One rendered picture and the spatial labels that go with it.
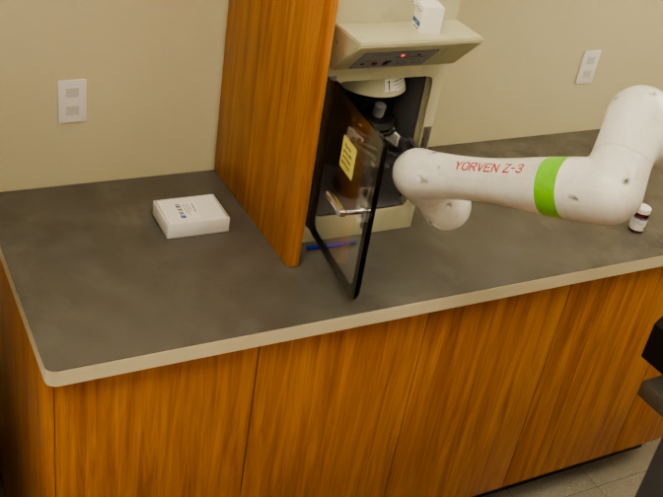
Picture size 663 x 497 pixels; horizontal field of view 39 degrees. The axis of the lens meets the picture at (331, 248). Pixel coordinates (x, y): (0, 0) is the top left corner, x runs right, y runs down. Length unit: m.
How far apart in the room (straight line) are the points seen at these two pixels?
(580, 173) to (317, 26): 0.63
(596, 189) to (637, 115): 0.16
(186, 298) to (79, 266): 0.26
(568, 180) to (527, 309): 0.83
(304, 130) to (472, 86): 1.00
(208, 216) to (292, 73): 0.44
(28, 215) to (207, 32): 0.64
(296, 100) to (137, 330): 0.61
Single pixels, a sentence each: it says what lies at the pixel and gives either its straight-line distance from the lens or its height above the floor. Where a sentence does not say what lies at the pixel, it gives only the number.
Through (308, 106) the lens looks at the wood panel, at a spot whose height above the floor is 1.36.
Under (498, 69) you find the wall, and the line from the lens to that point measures 3.01.
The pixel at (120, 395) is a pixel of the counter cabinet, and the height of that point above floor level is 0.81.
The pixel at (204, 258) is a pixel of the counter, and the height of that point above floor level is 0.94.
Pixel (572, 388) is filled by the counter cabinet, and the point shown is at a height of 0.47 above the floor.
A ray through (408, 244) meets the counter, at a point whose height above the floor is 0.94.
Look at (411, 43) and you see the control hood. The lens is 2.07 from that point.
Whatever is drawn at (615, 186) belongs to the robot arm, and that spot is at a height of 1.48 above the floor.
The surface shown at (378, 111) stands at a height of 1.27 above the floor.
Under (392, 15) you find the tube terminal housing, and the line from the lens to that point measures 2.17.
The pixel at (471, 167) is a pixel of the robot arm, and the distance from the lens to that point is 1.88.
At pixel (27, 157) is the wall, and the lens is 2.49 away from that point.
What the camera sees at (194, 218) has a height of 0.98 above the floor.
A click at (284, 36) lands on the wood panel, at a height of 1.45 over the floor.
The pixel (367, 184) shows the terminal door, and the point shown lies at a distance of 1.96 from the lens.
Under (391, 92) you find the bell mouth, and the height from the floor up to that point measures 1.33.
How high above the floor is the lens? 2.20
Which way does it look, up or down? 32 degrees down
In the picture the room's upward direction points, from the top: 10 degrees clockwise
